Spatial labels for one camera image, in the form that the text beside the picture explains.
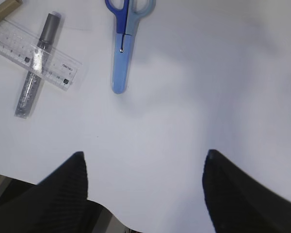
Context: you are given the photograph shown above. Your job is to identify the gold glitter pen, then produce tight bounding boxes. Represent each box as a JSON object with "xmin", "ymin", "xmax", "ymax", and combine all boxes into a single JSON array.
[{"xmin": 0, "ymin": 0, "xmax": 23, "ymax": 22}]

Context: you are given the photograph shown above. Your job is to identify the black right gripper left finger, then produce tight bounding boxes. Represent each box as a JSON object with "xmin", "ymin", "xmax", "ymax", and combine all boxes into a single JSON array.
[{"xmin": 0, "ymin": 151, "xmax": 88, "ymax": 233}]

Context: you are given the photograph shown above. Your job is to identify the silver glitter pen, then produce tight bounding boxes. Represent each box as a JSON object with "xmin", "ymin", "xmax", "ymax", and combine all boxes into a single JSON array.
[{"xmin": 15, "ymin": 12, "xmax": 61, "ymax": 119}]

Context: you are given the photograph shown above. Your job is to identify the clear plastic ruler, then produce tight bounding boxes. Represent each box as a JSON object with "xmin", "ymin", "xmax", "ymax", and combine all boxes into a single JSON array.
[{"xmin": 0, "ymin": 20, "xmax": 81, "ymax": 91}]

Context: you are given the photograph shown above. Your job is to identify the blue scissors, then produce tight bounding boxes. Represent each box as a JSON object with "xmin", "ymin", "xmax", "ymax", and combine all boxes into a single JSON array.
[{"xmin": 105, "ymin": 0, "xmax": 156, "ymax": 94}]

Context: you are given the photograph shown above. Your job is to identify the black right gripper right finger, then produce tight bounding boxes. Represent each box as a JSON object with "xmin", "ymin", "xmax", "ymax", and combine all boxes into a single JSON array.
[{"xmin": 202, "ymin": 150, "xmax": 291, "ymax": 233}]

